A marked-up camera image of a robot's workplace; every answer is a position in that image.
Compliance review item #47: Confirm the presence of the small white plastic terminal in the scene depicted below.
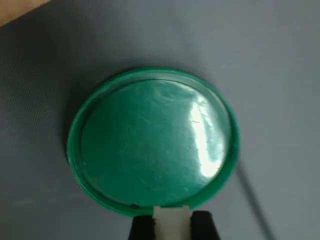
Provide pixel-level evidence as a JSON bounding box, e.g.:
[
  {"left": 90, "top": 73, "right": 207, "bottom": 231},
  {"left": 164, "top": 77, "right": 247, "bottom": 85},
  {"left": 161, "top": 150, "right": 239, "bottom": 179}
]
[{"left": 152, "top": 205, "right": 194, "bottom": 240}]

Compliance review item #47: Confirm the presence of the round green lid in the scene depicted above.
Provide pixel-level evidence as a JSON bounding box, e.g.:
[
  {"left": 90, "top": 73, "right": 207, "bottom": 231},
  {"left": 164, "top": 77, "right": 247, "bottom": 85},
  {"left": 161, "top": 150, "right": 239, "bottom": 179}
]
[{"left": 66, "top": 66, "right": 240, "bottom": 217}]

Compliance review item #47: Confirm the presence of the dark grey mat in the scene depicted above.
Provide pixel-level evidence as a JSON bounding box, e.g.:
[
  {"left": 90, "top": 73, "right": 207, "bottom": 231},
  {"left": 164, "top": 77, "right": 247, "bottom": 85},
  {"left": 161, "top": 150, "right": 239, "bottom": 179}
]
[{"left": 0, "top": 0, "right": 320, "bottom": 240}]

